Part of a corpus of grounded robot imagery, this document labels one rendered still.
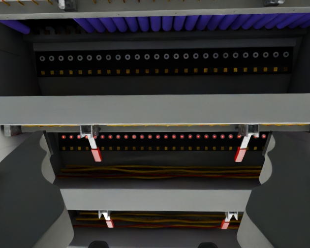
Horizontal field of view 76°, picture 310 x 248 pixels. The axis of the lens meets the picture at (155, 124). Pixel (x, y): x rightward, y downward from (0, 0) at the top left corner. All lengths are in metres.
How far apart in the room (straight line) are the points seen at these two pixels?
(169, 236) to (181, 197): 0.26
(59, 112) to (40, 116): 0.03
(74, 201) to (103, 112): 0.21
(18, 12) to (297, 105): 0.43
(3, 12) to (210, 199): 0.46
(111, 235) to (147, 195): 0.29
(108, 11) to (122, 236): 0.57
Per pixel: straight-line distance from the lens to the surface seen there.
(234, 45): 0.47
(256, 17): 0.39
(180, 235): 0.67
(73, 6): 0.32
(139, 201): 0.43
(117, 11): 0.32
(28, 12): 0.37
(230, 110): 0.32
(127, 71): 0.44
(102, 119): 0.32
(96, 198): 0.44
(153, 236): 0.66
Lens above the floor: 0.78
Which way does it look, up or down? 27 degrees up
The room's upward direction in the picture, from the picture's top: 179 degrees clockwise
